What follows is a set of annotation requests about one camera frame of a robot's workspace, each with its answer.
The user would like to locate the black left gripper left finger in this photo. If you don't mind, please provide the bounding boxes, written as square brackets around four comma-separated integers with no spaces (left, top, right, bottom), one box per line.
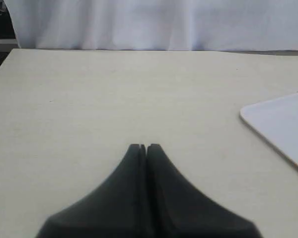
[37,144,154,238]

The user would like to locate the white backdrop curtain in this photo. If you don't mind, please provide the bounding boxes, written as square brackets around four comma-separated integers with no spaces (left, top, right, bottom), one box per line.
[5,0,298,51]

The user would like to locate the white plastic tray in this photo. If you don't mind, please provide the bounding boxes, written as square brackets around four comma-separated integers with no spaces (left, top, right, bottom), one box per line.
[240,93,298,168]

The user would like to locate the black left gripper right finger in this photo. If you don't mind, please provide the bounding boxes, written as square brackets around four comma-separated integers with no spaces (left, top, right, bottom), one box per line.
[147,144,262,238]

